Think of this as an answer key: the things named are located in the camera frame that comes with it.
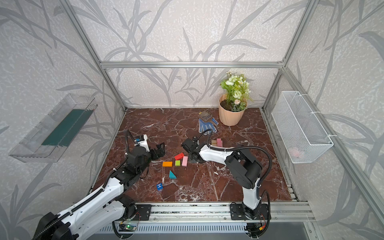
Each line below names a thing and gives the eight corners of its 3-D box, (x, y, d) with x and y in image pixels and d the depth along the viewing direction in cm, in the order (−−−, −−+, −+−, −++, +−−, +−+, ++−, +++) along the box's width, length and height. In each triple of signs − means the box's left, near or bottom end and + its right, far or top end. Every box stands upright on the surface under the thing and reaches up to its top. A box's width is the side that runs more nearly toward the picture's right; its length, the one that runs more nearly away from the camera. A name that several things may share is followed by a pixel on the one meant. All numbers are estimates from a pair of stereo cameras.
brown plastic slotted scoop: (198, 117, 117) (198, 115, 115) (203, 111, 121) (203, 108, 119) (212, 123, 113) (212, 121, 111) (216, 117, 117) (217, 114, 115)
